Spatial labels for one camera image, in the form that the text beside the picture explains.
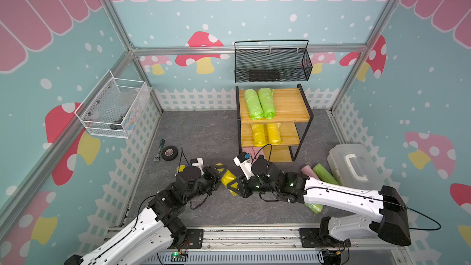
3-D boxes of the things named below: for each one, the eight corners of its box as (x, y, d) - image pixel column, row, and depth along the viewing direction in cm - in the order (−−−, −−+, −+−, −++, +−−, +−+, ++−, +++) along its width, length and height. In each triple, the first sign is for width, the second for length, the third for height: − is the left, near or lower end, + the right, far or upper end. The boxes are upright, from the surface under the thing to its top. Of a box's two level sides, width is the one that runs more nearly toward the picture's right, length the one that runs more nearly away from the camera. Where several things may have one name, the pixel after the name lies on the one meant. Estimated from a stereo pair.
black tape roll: (160, 161, 100) (158, 158, 98) (164, 147, 105) (163, 145, 103) (176, 161, 100) (175, 158, 98) (179, 147, 105) (178, 145, 103)
